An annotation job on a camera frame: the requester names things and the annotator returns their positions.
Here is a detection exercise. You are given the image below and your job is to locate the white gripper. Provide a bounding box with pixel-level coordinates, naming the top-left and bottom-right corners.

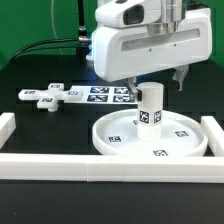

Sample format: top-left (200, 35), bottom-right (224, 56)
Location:
top-left (93, 8), bottom-right (212, 100)

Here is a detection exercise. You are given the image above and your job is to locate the white round table top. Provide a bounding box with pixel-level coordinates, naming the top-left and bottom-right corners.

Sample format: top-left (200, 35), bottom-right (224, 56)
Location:
top-left (92, 109), bottom-right (208, 157)

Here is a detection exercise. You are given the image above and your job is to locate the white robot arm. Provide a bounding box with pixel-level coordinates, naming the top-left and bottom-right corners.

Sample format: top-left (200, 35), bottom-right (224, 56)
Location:
top-left (87, 0), bottom-right (212, 100)

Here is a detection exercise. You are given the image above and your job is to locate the white marker sheet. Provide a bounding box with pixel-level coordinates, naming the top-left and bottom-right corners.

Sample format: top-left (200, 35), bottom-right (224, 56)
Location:
top-left (65, 86), bottom-right (137, 105)

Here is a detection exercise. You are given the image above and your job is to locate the white right fence bar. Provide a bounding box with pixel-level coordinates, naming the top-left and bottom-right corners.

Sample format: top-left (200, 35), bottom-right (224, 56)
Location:
top-left (201, 116), bottom-right (224, 157)

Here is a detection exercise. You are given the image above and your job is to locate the white fence bar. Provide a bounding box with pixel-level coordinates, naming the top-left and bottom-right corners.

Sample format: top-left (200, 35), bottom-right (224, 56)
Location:
top-left (0, 153), bottom-right (224, 183)
top-left (0, 113), bottom-right (16, 149)
top-left (201, 116), bottom-right (224, 157)

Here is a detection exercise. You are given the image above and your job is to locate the white cross-shaped table base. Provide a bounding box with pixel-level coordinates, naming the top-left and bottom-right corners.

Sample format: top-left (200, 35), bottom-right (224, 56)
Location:
top-left (18, 83), bottom-right (83, 112)

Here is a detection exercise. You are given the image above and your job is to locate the white left fence bar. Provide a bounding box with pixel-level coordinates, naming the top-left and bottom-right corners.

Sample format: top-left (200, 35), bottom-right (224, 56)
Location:
top-left (0, 113), bottom-right (16, 149)

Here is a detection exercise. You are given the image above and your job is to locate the white front fence bar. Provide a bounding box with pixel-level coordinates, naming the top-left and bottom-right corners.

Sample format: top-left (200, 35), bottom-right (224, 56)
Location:
top-left (0, 153), bottom-right (224, 183)

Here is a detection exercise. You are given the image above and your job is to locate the black cable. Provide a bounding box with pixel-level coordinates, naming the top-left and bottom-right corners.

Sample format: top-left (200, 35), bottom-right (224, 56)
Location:
top-left (13, 37), bottom-right (91, 61)
top-left (9, 45), bottom-right (78, 64)

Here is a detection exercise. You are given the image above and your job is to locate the black vertical cable connector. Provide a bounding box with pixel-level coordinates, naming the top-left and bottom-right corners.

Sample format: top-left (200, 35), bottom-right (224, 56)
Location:
top-left (77, 0), bottom-right (87, 41)

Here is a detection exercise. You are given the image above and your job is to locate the thin white cable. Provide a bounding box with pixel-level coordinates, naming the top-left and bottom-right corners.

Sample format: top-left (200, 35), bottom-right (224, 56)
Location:
top-left (50, 0), bottom-right (64, 56)

